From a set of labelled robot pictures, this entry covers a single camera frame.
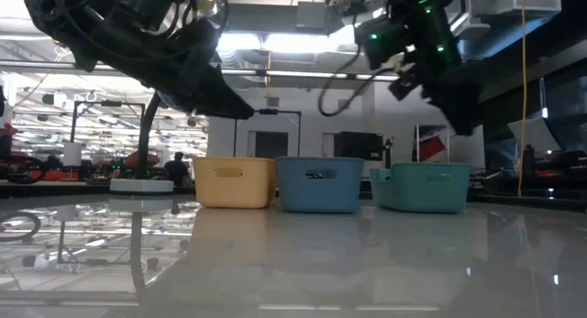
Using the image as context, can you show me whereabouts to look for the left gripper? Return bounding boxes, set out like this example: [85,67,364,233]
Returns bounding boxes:
[25,0,255,120]

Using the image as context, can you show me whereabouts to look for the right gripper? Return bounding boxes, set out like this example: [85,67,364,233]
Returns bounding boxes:
[355,13,488,137]

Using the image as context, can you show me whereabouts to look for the yellow plastic bin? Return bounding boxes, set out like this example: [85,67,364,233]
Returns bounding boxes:
[192,156,277,210]

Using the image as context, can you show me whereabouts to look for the green plastic bin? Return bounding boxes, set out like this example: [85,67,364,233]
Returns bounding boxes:
[369,161,471,214]

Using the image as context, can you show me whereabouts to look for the blue plastic bin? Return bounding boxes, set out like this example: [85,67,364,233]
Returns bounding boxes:
[275,156,366,214]

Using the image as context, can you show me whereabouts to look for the red white panel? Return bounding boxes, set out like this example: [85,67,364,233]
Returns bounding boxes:
[415,124,450,163]

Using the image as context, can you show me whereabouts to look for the person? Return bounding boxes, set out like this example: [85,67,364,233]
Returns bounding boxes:
[163,151,192,188]

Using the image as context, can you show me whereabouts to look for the black monitor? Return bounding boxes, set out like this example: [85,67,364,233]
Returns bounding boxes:
[333,131,384,162]

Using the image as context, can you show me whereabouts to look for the white desk lamp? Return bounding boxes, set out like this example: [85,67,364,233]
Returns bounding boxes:
[108,92,175,194]

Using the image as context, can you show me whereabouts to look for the black metal stand frame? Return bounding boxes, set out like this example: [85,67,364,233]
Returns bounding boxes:
[68,100,146,170]
[232,108,303,159]

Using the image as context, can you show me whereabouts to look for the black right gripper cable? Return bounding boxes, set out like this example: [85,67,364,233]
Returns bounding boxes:
[317,63,401,118]

